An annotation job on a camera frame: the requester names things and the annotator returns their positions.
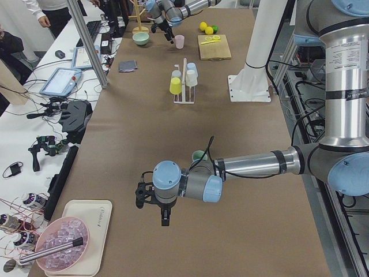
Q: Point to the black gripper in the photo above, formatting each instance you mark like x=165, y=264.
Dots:
x=163, y=205
x=163, y=25

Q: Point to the pink cup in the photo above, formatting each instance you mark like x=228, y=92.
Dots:
x=179, y=41

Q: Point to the green cup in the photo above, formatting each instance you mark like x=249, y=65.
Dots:
x=199, y=156

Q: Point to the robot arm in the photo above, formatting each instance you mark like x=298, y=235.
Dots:
x=165, y=15
x=339, y=158

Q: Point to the grey cup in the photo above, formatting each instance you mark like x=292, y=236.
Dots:
x=177, y=74

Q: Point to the light blue cup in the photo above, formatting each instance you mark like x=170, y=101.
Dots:
x=192, y=66

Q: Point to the cream white cup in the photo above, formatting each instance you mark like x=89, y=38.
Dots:
x=191, y=78

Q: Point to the yellow cup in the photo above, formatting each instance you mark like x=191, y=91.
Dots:
x=175, y=86

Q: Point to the green bowl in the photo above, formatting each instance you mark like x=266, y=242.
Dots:
x=141, y=38

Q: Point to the wooden mug tree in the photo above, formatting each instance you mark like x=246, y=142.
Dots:
x=138, y=10

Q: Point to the whole yellow lemon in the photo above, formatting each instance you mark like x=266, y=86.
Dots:
x=202, y=26

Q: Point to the yellow plastic knife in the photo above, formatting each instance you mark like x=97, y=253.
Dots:
x=209, y=42

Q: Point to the green lime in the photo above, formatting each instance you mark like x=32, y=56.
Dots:
x=215, y=28

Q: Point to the wooden cutting board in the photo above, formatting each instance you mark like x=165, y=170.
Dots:
x=214, y=51

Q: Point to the grey folded cloth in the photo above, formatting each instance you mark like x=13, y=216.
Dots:
x=127, y=66

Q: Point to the cream plastic tray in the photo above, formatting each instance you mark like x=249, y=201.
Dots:
x=96, y=215

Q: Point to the black keyboard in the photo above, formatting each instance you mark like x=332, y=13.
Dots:
x=93, y=28

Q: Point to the metal cylinder tool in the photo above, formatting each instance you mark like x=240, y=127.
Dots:
x=55, y=249

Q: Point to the blue teach pendant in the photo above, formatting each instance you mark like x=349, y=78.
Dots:
x=62, y=82
x=80, y=59

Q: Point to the computer mouse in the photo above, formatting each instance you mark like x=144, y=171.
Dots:
x=60, y=54

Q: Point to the black bar on table edge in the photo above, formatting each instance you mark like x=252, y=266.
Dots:
x=57, y=183

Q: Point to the person in white shirt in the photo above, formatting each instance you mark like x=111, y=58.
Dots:
x=51, y=14

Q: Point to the black foot pedal device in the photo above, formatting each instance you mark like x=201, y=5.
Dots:
x=74, y=119

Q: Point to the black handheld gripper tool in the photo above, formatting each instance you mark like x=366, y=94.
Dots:
x=48, y=144

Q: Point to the white wire cup holder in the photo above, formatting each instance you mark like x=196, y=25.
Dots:
x=187, y=96

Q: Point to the aluminium frame post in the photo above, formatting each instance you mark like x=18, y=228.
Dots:
x=87, y=41

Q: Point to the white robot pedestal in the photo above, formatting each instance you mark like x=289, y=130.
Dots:
x=251, y=83

